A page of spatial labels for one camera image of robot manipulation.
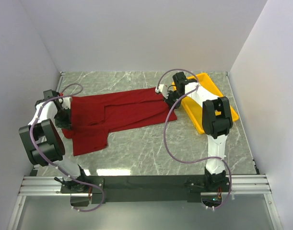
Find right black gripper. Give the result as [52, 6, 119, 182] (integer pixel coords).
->
[163, 90, 185, 110]

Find red t shirt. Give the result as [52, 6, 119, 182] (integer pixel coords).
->
[62, 88, 177, 156]

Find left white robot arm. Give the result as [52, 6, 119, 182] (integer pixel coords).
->
[19, 90, 89, 193]

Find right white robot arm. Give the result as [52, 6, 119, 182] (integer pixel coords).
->
[155, 69, 233, 191]

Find yellow plastic tray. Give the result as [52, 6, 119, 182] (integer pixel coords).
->
[173, 72, 239, 136]

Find black base crossbar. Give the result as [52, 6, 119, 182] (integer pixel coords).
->
[61, 175, 230, 204]

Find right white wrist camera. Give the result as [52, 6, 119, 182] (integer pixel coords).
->
[155, 84, 168, 97]

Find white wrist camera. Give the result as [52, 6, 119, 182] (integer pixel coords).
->
[59, 97, 72, 109]
[155, 84, 168, 97]

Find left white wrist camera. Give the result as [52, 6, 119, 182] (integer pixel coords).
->
[59, 97, 72, 109]

